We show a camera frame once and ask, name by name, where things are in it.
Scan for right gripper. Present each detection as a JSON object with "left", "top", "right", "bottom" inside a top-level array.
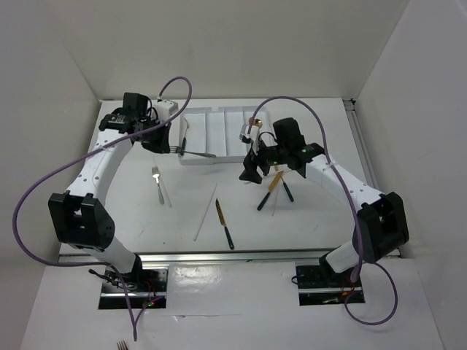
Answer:
[{"left": 239, "top": 136, "right": 288, "bottom": 184}]

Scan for gold fork green handle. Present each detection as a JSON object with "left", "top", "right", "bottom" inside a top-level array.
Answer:
[
  {"left": 180, "top": 117, "right": 189, "bottom": 156},
  {"left": 278, "top": 168, "right": 294, "bottom": 203}
]

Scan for silver fork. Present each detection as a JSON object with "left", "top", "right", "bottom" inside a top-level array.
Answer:
[
  {"left": 169, "top": 146, "right": 217, "bottom": 158},
  {"left": 152, "top": 166, "right": 165, "bottom": 205}
]

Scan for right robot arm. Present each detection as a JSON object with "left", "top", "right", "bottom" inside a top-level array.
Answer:
[{"left": 239, "top": 117, "right": 409, "bottom": 286}]

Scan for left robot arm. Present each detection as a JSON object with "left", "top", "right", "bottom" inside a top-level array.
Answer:
[{"left": 48, "top": 93, "right": 178, "bottom": 291}]

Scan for white cutlery tray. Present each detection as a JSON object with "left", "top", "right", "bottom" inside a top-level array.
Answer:
[{"left": 178, "top": 106, "right": 256, "bottom": 166}]

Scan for copper fork tines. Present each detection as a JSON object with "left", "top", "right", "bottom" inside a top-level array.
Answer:
[{"left": 117, "top": 341, "right": 128, "bottom": 350}]

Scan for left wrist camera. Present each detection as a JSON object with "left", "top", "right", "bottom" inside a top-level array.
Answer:
[{"left": 151, "top": 99, "right": 179, "bottom": 120}]

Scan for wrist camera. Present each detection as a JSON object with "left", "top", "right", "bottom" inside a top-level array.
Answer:
[
  {"left": 239, "top": 124, "right": 260, "bottom": 154},
  {"left": 151, "top": 99, "right": 179, "bottom": 120}
]

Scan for gold knife green handle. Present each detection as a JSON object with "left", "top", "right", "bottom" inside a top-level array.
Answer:
[
  {"left": 215, "top": 199, "right": 234, "bottom": 250},
  {"left": 257, "top": 171, "right": 283, "bottom": 211}
]

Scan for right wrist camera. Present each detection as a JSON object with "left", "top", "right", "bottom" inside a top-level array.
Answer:
[{"left": 239, "top": 124, "right": 260, "bottom": 154}]

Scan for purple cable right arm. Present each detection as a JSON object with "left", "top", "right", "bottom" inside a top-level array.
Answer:
[{"left": 249, "top": 96, "right": 398, "bottom": 325}]

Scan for aluminium rail frame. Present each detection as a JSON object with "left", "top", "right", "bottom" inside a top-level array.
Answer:
[{"left": 57, "top": 97, "right": 401, "bottom": 266}]

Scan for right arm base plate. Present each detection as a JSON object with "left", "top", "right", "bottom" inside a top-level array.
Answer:
[{"left": 290, "top": 265, "right": 365, "bottom": 306}]

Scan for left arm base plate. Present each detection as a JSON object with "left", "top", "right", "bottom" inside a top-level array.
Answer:
[{"left": 95, "top": 268, "right": 169, "bottom": 310}]

